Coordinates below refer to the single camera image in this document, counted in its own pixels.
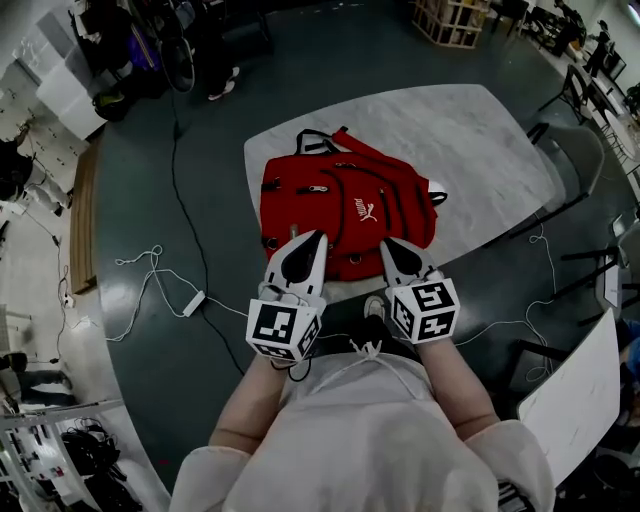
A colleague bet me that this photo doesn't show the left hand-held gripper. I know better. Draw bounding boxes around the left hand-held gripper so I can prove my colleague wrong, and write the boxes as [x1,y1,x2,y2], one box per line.
[245,230,330,362]

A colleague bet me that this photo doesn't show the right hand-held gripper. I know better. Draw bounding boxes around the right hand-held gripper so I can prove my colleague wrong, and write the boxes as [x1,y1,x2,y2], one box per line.
[380,238,460,345]

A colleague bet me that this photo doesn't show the red backpack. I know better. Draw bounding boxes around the red backpack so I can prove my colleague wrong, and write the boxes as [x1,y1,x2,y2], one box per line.
[259,127,449,282]

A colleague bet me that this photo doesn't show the person's right forearm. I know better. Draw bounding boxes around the person's right forearm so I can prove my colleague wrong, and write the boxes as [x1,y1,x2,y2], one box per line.
[416,339,502,442]

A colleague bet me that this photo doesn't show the person's left forearm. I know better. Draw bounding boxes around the person's left forearm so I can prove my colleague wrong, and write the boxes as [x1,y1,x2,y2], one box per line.
[209,356,297,454]

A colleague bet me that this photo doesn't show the person's black trousers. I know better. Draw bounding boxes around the person's black trousers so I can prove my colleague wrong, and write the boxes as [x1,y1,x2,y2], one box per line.
[304,293,427,360]

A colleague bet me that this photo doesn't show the white power strip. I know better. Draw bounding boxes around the white power strip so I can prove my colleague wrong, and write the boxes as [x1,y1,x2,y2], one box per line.
[181,290,208,318]

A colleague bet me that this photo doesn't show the grey marble table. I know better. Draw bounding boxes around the grey marble table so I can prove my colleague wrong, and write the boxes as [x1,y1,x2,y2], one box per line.
[243,83,567,304]

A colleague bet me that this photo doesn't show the person's white shirt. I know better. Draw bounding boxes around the person's white shirt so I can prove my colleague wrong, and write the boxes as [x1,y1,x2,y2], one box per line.
[169,338,556,512]

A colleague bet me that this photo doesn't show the grey chair black legs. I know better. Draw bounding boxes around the grey chair black legs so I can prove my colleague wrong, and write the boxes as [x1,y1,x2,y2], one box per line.
[481,121,607,250]
[551,214,640,329]

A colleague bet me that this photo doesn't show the white marble table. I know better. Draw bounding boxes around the white marble table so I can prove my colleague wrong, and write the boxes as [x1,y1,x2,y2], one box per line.
[517,307,622,489]

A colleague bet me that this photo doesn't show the wooden bench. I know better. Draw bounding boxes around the wooden bench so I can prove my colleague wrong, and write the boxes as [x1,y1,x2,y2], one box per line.
[68,141,102,296]

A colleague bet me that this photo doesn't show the wooden crate shelf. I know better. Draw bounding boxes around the wooden crate shelf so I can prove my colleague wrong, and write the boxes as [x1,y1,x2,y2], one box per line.
[411,0,490,50]

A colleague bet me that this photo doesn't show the white cabinet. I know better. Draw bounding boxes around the white cabinet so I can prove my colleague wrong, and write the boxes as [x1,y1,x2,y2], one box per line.
[35,9,110,142]

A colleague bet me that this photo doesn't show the white metal shelf rack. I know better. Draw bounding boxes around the white metal shelf rack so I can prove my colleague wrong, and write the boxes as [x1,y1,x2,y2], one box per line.
[0,398,126,512]

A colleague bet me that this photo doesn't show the long white cable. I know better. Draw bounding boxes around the long white cable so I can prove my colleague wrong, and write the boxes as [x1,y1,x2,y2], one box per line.
[204,295,554,384]

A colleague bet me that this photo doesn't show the black floor cable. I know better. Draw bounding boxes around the black floor cable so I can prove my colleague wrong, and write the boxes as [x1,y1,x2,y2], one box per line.
[170,92,247,377]

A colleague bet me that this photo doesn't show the thin white cable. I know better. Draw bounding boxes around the thin white cable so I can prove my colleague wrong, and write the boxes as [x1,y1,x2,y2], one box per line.
[522,222,559,321]

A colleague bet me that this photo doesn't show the looped white cable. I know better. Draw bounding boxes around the looped white cable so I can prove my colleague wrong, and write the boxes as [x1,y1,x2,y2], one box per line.
[103,244,201,344]

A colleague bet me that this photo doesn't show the pile of black cables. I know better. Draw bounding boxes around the pile of black cables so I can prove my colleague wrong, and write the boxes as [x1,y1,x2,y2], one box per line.
[59,424,131,512]

